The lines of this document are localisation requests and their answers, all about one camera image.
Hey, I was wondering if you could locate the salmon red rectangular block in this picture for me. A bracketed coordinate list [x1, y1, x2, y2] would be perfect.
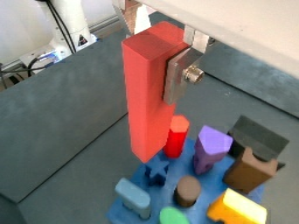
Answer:
[121, 21, 187, 163]

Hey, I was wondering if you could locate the red hexagonal peg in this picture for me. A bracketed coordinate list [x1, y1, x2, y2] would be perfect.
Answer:
[163, 115, 190, 158]

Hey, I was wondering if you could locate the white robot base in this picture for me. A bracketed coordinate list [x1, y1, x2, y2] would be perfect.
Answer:
[20, 0, 99, 76]

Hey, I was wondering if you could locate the black curved block holder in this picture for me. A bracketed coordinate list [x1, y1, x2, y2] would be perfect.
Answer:
[228, 115, 290, 161]

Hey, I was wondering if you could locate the blue peg board base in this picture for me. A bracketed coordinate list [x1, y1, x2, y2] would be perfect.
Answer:
[105, 137, 267, 224]

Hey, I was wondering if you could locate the light blue double peg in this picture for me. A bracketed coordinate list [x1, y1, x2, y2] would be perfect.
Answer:
[115, 178, 151, 219]

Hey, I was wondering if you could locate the brown notched peg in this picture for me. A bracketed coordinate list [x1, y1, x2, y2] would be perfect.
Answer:
[223, 147, 278, 194]

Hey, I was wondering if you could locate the purple pentagon peg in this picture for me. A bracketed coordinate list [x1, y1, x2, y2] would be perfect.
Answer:
[192, 125, 232, 175]

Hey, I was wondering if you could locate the green cylinder peg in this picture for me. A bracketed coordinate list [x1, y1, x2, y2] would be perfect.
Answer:
[159, 206, 190, 224]

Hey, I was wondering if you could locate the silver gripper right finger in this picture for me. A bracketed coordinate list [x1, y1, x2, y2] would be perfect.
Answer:
[163, 25, 215, 105]

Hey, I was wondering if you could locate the dark brown oval peg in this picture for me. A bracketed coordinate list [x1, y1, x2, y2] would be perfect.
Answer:
[173, 175, 202, 207]

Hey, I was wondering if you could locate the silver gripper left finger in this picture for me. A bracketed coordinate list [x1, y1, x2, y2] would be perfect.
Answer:
[112, 0, 151, 37]

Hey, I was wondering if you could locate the black cable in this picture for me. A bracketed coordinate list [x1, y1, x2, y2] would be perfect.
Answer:
[0, 0, 77, 88]

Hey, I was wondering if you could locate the yellow arch peg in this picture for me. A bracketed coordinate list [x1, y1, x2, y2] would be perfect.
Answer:
[207, 188, 267, 224]

